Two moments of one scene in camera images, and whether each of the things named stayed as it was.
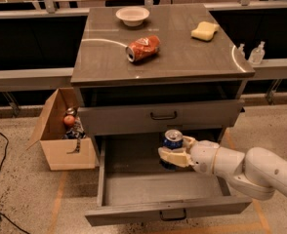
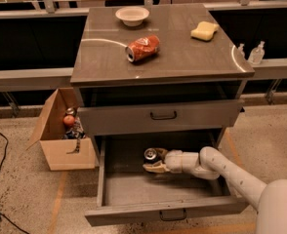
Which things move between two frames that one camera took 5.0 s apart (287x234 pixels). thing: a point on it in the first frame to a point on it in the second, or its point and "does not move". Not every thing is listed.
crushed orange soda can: (143, 49) does not move
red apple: (69, 120) does not move
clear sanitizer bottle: (258, 54) does not move
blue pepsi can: (173, 138) to (150, 156)
